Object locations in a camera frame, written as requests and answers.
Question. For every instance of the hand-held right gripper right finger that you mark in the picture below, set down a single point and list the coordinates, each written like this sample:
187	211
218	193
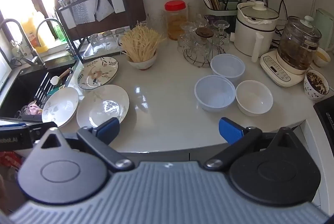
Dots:
229	130

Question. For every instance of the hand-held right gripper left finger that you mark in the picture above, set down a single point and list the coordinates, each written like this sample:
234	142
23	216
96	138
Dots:
111	128

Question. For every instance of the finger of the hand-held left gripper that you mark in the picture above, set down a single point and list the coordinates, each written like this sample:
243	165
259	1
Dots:
43	127

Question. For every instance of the white deep plate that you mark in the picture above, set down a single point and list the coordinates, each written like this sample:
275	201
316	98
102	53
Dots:
104	104

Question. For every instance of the white leaf print plate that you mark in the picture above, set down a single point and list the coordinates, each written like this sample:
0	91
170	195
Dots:
60	106

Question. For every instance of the white ceramic bowl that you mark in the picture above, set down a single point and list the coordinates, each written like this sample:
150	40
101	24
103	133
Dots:
254	98

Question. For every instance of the floral rabbit print plate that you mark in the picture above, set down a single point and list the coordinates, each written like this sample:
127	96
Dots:
97	75

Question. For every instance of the pink cloth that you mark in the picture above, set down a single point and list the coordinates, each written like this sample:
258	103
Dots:
35	109

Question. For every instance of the red packet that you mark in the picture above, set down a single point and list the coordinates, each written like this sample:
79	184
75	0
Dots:
10	160

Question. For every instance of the small textured glass cup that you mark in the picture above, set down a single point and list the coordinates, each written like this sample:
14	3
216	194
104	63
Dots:
23	109

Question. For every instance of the black sink drain rack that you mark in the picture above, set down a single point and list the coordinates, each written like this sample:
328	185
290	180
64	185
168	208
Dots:
44	88

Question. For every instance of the cream noodle bowl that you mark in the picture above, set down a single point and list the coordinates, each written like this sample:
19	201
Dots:
142	64

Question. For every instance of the cream kettle base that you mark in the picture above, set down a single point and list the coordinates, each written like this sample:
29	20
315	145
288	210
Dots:
276	70

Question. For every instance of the white drain tray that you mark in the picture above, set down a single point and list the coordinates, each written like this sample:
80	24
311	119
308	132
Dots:
91	53

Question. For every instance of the clear drinking glass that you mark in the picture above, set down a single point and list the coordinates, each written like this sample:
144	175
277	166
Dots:
94	42
121	34
109	40

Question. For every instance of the grey faucet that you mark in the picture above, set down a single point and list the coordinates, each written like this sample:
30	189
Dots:
23	41

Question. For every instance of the bundle of dry noodles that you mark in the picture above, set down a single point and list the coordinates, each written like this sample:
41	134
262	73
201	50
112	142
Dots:
142	41

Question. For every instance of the cluster of clear glass cups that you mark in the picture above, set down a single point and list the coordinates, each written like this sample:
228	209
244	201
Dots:
193	42

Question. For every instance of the orange bottle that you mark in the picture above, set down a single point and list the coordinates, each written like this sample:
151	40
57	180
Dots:
34	31

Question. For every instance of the black induction cooker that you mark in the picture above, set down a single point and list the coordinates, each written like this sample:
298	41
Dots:
325	114

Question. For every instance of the patterned cup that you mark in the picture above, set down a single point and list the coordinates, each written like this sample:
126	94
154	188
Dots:
315	85

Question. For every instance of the green bottle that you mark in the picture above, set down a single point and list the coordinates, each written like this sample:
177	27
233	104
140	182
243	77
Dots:
60	31

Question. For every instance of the black dish rack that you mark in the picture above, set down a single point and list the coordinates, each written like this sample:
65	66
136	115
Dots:
65	31

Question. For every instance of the white electric pot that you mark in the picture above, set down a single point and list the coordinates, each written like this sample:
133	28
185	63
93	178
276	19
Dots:
250	33

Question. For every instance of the brown round lid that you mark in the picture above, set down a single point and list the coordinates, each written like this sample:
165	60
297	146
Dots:
204	32

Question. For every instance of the chrome faucet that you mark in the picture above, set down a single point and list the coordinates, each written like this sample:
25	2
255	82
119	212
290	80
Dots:
57	21

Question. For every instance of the glass health kettle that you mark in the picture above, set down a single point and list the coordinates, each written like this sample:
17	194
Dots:
297	44

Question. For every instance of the green chopstick holder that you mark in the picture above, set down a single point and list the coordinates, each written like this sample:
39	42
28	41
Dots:
224	17

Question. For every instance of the clear ribbed glass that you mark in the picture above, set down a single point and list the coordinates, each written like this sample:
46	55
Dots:
156	21

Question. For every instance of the yellow bowl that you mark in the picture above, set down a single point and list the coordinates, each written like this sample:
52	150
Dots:
322	57

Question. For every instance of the red lid plastic jar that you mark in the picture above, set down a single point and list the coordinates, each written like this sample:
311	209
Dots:
176	23

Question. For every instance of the patterned cleaver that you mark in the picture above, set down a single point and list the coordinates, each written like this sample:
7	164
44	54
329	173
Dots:
83	2

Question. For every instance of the pale green kettle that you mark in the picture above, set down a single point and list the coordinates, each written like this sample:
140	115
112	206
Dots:
325	23

